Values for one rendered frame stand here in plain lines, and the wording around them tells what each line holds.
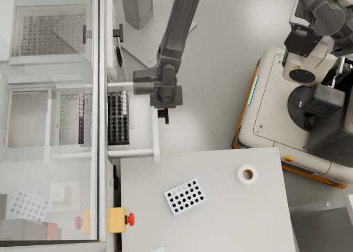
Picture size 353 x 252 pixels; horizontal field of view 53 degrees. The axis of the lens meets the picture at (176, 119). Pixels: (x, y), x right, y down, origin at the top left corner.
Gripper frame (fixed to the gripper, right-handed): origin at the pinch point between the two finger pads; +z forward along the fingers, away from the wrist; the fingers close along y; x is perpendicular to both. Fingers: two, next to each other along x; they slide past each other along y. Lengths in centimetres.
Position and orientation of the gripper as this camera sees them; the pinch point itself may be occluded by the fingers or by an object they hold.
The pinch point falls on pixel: (165, 106)
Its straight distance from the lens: 118.3
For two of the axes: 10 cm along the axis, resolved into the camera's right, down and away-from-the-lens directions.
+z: -0.6, 3.4, 9.4
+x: 0.5, 9.4, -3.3
